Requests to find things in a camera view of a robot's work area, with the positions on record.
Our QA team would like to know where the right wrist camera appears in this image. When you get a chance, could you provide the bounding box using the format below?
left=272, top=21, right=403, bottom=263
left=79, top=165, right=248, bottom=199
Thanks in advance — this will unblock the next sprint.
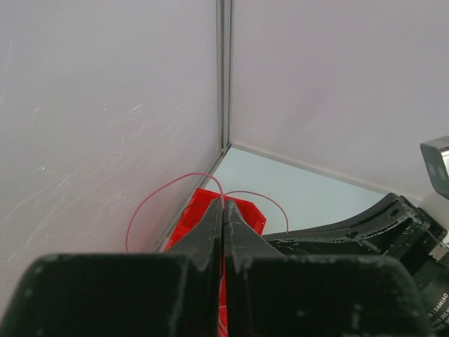
left=420, top=136, right=448, bottom=199

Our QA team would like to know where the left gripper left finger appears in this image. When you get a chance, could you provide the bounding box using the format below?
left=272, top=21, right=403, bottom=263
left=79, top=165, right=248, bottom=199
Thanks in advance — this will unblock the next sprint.
left=5, top=199, right=223, bottom=336

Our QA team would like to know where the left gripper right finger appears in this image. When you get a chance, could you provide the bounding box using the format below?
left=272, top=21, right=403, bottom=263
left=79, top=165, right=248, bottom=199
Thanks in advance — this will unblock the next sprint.
left=223, top=200, right=434, bottom=336

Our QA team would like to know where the pink thin wire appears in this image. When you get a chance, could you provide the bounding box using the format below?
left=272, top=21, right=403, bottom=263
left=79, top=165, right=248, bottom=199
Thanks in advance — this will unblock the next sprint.
left=125, top=171, right=290, bottom=253

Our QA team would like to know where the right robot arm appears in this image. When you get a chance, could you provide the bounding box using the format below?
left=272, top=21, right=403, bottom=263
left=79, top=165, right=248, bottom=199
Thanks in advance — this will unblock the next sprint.
left=264, top=193, right=448, bottom=336

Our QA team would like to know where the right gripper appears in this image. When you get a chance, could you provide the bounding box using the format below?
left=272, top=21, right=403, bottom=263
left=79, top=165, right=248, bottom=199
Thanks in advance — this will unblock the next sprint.
left=263, top=193, right=447, bottom=260

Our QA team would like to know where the red plastic bin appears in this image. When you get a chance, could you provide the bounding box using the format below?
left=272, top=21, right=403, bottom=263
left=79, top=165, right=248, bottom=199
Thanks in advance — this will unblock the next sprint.
left=165, top=188, right=267, bottom=337

